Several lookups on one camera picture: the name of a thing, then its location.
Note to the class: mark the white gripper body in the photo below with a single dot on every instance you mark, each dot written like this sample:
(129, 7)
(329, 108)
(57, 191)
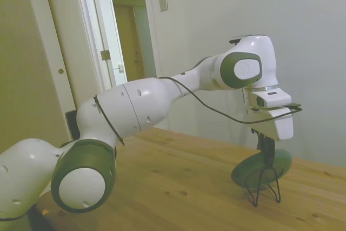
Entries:
(282, 128)

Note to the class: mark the dark green round plate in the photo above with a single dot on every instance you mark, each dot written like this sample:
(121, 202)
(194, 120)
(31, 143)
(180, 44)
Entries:
(251, 170)

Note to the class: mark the black box behind arm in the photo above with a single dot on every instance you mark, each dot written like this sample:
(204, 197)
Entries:
(71, 125)

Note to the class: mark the white wall switch plate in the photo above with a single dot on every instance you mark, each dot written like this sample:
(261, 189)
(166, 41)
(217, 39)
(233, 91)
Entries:
(162, 1)

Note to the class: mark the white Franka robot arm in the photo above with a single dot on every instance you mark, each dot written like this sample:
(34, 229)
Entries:
(151, 98)

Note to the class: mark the brown wooden door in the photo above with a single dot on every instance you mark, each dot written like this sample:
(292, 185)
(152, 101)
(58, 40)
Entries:
(129, 41)

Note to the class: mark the flat wrist camera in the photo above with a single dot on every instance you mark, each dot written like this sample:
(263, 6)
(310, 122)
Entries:
(293, 105)

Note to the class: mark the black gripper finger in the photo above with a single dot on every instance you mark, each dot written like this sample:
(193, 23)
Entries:
(260, 140)
(269, 150)

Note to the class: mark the beige sliding door panel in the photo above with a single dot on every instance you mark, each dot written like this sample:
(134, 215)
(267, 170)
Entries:
(59, 39)

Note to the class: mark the white door frame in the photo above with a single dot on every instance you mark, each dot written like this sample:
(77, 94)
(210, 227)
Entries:
(96, 25)

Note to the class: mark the metal door hinge plate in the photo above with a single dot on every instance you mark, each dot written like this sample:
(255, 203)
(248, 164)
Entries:
(105, 55)

